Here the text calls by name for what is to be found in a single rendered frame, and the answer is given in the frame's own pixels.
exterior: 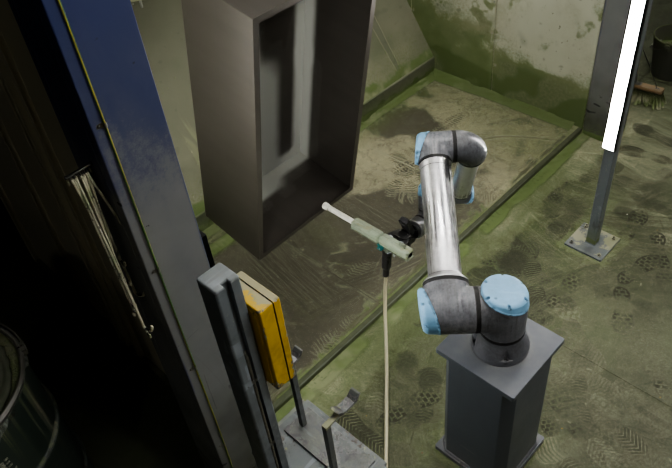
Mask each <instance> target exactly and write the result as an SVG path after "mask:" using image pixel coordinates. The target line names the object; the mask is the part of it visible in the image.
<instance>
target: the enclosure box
mask: <svg viewBox="0 0 672 468"><path fill-rule="evenodd" d="M181 4H182V13H183V22H184V30H185V39H186V48H187V57H188V65H189V74H190V83H191V91H192V100H193V109H194V117H195V126H196V135H197V143H198V152H199V161H200V170H201V178H202V187H203V196H204V204H205V213H206V216H207V217H208V218H209V219H210V220H211V221H213V222H214V223H215V224H216V225H217V226H219V227H220V228H221V229H222V230H223V231H225V232H226V233H227V234H228V235H229V236H231V237H232V238H233V239H234V240H235V241H237V242H238V243H239V244H240V245H241V246H243V247H244V248H245V249H246V250H248V251H249V252H250V253H251V254H252V255H254V256H255V257H256V258H257V259H258V260H261V259H262V258H263V257H265V256H266V255H267V254H269V253H270V252H271V251H273V250H274V249H275V248H277V247H278V246H279V245H280V244H282V243H283V242H284V241H286V240H287V239H288V238H290V237H291V236H292V235H293V234H295V233H296V232H297V231H299V230H300V229H301V228H303V227H304V226H305V225H307V224H308V223H309V222H310V221H312V220H313V219H314V218H316V217H317V216H318V215H320V214H321V213H322V212H324V211H325V209H323V208H322V205H323V203H324V202H327V203H329V204H330V205H333V204H334V203H335V202H337V201H338V200H339V199H341V198H342V197H343V196H344V195H346V194H347V193H348V192H350V191H351V190H352V189H353V182H354V174H355V166H356V158H357V150H358V142H359V134H360V126H361V118H362V110H363V102H364V94H365V86H366V78H367V69H368V61H369V53H370V45H371V37H372V29H373V21H374V13H375V5H376V0H181Z"/></svg>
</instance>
